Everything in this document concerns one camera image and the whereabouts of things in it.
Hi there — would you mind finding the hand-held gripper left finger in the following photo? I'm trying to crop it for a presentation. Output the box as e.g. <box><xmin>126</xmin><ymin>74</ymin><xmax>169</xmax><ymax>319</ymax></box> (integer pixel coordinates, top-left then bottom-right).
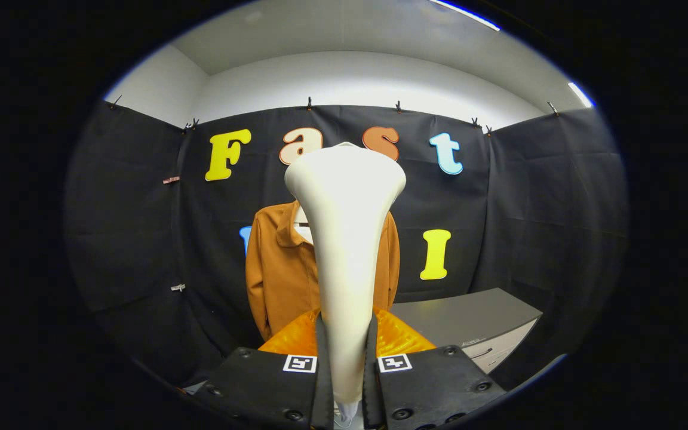
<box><xmin>192</xmin><ymin>308</ymin><xmax>334</xmax><ymax>430</ymax></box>

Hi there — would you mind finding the white mannequin hanger stand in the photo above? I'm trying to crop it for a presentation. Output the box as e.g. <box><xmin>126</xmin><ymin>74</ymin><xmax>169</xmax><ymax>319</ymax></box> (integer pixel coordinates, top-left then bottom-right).
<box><xmin>293</xmin><ymin>206</ymin><xmax>315</xmax><ymax>245</ymax></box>

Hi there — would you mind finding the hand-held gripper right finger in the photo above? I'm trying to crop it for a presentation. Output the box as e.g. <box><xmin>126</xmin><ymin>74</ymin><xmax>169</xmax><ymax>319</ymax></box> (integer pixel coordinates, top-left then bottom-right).
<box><xmin>363</xmin><ymin>308</ymin><xmax>507</xmax><ymax>430</ymax></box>

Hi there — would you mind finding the short ceiling light panel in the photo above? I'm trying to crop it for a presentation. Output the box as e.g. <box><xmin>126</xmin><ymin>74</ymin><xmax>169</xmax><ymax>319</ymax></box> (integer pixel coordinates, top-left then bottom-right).
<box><xmin>568</xmin><ymin>82</ymin><xmax>595</xmax><ymax>108</ymax></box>

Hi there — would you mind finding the white garment steamer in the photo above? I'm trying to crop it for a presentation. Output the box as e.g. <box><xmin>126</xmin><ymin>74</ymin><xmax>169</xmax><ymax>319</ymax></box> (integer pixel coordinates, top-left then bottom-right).
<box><xmin>284</xmin><ymin>142</ymin><xmax>407</xmax><ymax>404</ymax></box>

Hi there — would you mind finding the grey cabinet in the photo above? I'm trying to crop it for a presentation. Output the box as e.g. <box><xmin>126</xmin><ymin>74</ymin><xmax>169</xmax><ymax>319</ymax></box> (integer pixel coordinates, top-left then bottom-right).
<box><xmin>391</xmin><ymin>288</ymin><xmax>543</xmax><ymax>376</ymax></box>

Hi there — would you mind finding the orange button-up shirt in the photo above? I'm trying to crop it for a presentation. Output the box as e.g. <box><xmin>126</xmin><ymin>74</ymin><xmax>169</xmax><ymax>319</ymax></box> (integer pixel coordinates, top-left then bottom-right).
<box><xmin>245</xmin><ymin>200</ymin><xmax>401</xmax><ymax>341</ymax></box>

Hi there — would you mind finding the black backdrop cloth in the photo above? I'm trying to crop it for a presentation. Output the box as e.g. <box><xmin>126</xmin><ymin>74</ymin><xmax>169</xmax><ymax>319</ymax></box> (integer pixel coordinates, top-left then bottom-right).
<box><xmin>63</xmin><ymin>102</ymin><xmax>628</xmax><ymax>389</ymax></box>

